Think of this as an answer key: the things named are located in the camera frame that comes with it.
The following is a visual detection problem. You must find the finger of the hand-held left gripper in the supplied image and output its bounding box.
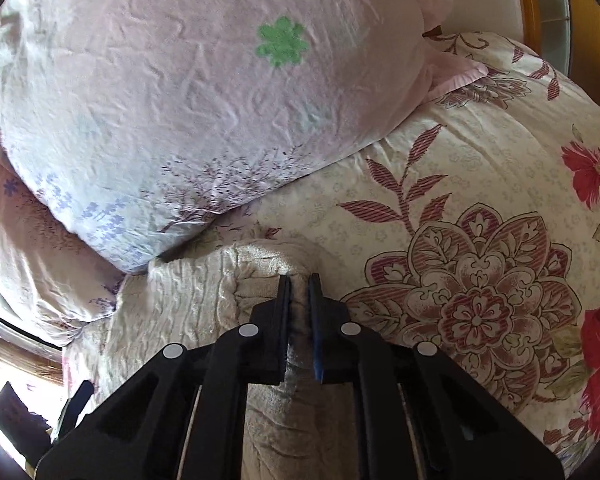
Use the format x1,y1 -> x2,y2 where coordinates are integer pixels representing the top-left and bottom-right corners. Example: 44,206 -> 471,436
55,380 -> 96,443

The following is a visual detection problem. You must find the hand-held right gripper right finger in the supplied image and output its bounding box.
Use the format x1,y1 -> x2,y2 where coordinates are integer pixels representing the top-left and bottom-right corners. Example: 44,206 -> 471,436
307,272 -> 566,480

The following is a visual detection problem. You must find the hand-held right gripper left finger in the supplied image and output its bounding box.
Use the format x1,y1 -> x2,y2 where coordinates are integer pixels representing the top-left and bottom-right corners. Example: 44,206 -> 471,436
35,274 -> 293,480

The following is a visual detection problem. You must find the beige cable-knit sweater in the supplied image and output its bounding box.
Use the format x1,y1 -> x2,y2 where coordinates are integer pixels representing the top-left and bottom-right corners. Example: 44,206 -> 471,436
100,241 -> 366,480

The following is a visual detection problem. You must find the pink floral pillow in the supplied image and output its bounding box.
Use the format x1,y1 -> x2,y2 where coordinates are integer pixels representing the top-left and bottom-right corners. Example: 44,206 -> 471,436
0,145 -> 126,346

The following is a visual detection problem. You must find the cream floral quilt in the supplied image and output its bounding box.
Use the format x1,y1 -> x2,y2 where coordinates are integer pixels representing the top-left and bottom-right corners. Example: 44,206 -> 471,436
60,30 -> 600,480

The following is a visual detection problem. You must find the pink pillow with blue print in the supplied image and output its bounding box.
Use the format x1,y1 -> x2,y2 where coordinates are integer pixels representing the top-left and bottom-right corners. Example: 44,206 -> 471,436
0,0 -> 488,276

